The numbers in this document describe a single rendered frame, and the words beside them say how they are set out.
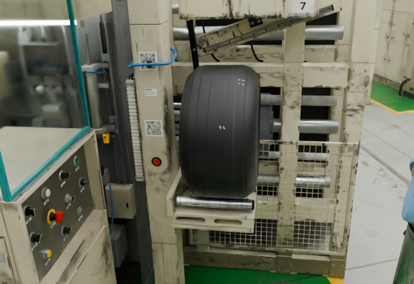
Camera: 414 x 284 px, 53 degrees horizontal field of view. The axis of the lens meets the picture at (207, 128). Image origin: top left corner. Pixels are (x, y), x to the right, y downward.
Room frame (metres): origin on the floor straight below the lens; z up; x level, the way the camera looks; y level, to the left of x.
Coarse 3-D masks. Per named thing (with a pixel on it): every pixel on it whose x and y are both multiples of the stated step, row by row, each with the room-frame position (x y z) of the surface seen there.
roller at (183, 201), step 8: (176, 200) 1.55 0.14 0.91; (184, 200) 1.54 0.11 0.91; (192, 200) 1.54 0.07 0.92; (200, 200) 1.54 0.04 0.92; (208, 200) 1.53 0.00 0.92; (216, 200) 1.53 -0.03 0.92; (224, 200) 1.52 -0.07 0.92; (232, 200) 1.52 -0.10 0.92; (240, 200) 1.52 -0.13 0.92; (248, 200) 1.51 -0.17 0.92; (224, 208) 1.52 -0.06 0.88; (232, 208) 1.51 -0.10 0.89; (240, 208) 1.50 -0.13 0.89; (248, 208) 1.50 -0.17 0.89
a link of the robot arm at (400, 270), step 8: (408, 192) 0.76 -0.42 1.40; (408, 200) 0.72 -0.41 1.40; (408, 208) 0.70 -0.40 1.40; (408, 216) 0.70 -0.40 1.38; (408, 224) 0.74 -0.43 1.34; (408, 232) 0.74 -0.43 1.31; (408, 240) 0.74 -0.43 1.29; (408, 248) 0.74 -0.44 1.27; (400, 256) 0.77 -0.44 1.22; (408, 256) 0.74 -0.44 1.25; (400, 264) 0.77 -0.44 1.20; (408, 264) 0.74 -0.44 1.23; (400, 272) 0.76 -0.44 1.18; (408, 272) 0.74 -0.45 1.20; (400, 280) 0.76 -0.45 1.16; (408, 280) 0.74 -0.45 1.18
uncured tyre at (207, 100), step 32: (192, 96) 1.51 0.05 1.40; (224, 96) 1.48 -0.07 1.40; (256, 96) 1.52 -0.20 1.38; (192, 128) 1.43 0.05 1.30; (256, 128) 1.45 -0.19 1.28; (192, 160) 1.40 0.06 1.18; (224, 160) 1.38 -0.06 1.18; (256, 160) 1.44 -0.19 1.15; (192, 192) 1.50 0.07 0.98; (224, 192) 1.44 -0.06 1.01
